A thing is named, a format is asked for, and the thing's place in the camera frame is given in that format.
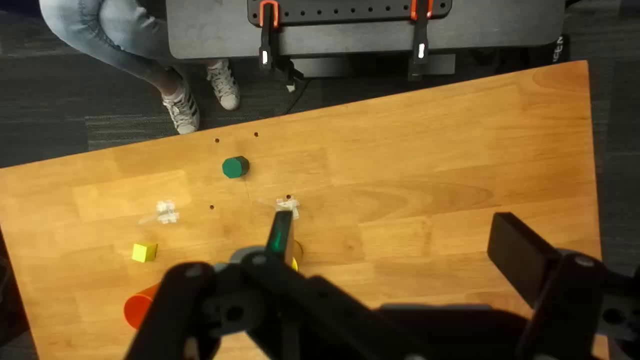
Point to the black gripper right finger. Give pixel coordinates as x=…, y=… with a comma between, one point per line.
x=526, y=252

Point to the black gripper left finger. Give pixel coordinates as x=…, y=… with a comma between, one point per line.
x=193, y=306

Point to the orange plastic cup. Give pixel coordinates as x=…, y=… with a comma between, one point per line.
x=138, y=311

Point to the yellow cube block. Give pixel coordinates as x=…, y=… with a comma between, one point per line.
x=143, y=252

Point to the green cylinder block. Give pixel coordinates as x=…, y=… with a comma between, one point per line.
x=234, y=166

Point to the grey metal base table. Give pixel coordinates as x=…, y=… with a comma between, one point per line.
x=501, y=32

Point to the orange and black clamp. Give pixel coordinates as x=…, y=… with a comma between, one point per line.
x=268, y=40
x=420, y=46

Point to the person in blue jeans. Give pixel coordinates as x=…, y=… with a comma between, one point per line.
x=113, y=32

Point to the black perforated plate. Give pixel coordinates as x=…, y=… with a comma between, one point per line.
x=346, y=10

